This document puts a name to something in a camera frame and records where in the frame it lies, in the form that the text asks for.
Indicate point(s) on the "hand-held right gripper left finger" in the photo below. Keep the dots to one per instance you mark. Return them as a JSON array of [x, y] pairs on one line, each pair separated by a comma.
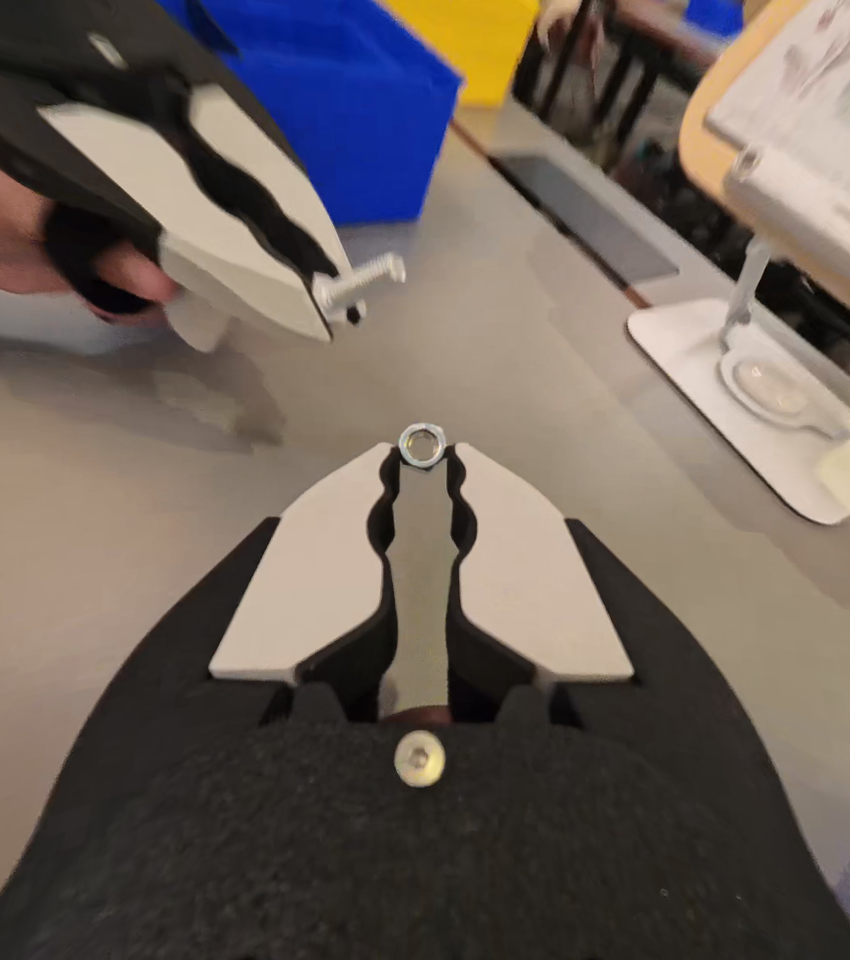
[[305, 592]]

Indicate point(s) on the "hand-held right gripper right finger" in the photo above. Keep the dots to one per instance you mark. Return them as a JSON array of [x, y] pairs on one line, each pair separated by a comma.
[[537, 592]]

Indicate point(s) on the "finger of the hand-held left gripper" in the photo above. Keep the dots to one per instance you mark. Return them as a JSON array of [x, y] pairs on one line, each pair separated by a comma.
[[267, 157], [170, 202]]

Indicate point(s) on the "blue divided storage bin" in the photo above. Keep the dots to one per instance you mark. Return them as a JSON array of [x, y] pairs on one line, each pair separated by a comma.
[[350, 112]]

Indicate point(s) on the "steel hex bolt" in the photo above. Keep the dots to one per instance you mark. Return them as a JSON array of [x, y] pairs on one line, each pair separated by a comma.
[[365, 276]]

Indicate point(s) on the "steel hex nut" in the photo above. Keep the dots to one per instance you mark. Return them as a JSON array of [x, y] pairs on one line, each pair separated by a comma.
[[404, 439]]

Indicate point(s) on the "yellow storage bin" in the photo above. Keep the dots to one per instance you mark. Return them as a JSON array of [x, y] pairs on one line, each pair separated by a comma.
[[470, 45]]

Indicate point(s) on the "grey wood-edged table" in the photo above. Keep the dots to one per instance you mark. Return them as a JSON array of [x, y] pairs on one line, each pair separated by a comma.
[[515, 131]]

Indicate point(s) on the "black table panel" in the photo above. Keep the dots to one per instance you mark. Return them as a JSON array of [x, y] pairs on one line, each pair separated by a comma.
[[590, 217]]

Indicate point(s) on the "instruction board on white stand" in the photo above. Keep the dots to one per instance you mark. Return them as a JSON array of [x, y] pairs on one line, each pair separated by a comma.
[[807, 150]]

